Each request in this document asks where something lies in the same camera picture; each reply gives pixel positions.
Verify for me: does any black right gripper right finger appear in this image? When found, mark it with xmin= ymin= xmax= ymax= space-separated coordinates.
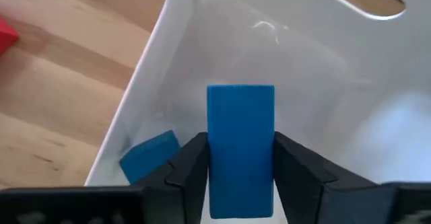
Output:
xmin=273 ymin=131 xmax=398 ymax=224

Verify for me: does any blue rectangular wooden block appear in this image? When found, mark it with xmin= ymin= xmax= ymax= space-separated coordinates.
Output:
xmin=206 ymin=84 xmax=275 ymax=220

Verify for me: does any red short block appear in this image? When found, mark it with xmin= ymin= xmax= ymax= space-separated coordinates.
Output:
xmin=0 ymin=17 xmax=20 ymax=57

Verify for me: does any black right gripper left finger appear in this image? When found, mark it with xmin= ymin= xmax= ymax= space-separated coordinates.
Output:
xmin=141 ymin=132 xmax=210 ymax=224

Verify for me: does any white bin with handle slot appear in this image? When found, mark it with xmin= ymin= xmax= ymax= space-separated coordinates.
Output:
xmin=84 ymin=0 xmax=431 ymax=224

